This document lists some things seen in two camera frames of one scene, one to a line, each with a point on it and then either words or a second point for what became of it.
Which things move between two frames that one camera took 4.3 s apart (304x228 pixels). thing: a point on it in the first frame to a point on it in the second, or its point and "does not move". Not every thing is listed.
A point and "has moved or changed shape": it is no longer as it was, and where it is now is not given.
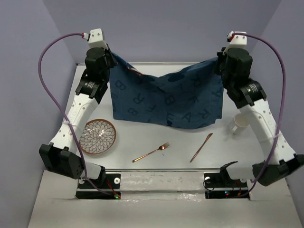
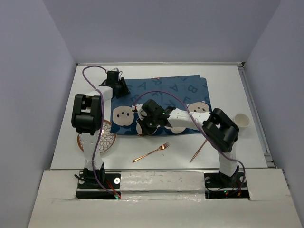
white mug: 241,120 does not move
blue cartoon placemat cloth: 187,98 has moved or changed shape
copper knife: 200,148 does not move
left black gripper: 108,52 to 125,90
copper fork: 162,147 does not move
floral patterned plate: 98,137 does not move
